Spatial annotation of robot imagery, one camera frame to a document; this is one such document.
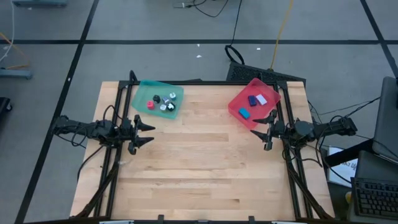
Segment black desk bar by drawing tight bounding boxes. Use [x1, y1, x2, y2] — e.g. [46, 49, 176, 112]
[325, 138, 374, 168]

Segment black keyboard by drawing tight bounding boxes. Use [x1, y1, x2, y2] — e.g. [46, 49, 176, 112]
[350, 176, 398, 221]

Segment black aluminium table frame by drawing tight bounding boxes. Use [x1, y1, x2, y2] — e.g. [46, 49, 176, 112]
[70, 70, 335, 220]

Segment grey floor base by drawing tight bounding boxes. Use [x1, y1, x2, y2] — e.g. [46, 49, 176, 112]
[11, 0, 68, 7]
[0, 68, 34, 80]

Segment teal small box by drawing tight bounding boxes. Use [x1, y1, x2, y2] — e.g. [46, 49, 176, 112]
[238, 107, 252, 120]

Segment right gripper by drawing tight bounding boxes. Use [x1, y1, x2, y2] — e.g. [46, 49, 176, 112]
[250, 109, 295, 152]

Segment green translucent plastic bin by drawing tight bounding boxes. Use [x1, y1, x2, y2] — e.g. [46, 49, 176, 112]
[131, 79, 185, 120]

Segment black chair caster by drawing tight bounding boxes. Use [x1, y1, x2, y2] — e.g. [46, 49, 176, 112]
[0, 96, 14, 113]

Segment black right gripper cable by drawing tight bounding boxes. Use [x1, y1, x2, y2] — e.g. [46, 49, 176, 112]
[281, 136, 324, 169]

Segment white floor cable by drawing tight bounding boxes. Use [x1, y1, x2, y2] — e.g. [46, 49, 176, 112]
[0, 0, 16, 63]

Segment black hanging cable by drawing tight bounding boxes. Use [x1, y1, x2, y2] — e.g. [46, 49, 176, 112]
[224, 0, 246, 65]

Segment grey laptop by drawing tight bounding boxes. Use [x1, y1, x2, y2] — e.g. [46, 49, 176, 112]
[372, 76, 398, 162]

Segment yellow floor cable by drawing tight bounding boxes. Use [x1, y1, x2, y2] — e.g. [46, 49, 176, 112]
[0, 30, 32, 70]

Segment red translucent plastic bin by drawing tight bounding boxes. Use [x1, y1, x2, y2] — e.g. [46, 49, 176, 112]
[228, 77, 282, 131]

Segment black floor cables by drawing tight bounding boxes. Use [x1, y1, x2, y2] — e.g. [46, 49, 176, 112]
[172, 0, 230, 19]

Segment white paper sheet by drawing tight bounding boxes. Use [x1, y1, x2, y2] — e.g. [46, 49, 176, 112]
[327, 146, 359, 188]

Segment black left wrist camera cable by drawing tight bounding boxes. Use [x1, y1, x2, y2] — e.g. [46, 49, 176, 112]
[102, 105, 118, 125]

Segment straight yellow hanging cable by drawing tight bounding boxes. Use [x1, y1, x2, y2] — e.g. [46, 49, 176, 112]
[269, 0, 295, 70]

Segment black perforated panel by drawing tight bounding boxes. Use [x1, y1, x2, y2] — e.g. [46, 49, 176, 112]
[226, 61, 307, 85]

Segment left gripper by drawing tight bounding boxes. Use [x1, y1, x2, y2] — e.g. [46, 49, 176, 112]
[119, 114, 156, 156]

